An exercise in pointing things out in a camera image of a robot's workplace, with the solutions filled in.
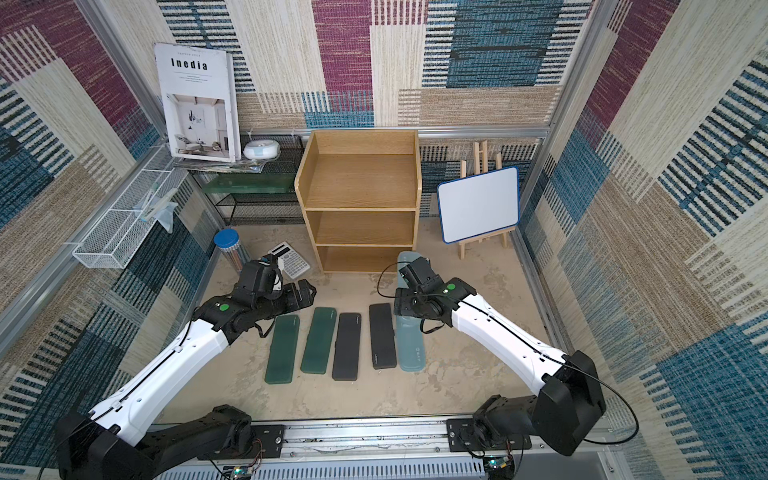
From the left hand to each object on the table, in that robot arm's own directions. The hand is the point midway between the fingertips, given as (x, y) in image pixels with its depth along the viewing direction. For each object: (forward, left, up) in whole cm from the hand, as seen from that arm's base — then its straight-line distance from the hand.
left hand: (303, 292), depth 80 cm
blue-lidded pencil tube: (+17, +24, +2) cm, 30 cm away
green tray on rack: (+37, +18, +7) cm, 42 cm away
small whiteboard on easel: (+34, -55, -2) cm, 64 cm away
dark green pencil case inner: (-8, -2, -17) cm, 19 cm away
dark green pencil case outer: (-11, +8, -17) cm, 22 cm away
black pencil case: (-8, -10, -17) cm, 22 cm away
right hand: (-1, -27, -3) cm, 28 cm away
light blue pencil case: (-7, -29, -17) cm, 34 cm away
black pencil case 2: (-5, -20, -16) cm, 27 cm away
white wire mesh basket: (+6, +42, +16) cm, 45 cm away
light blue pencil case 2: (+11, -27, 0) cm, 29 cm away
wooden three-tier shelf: (+25, -15, +13) cm, 32 cm away
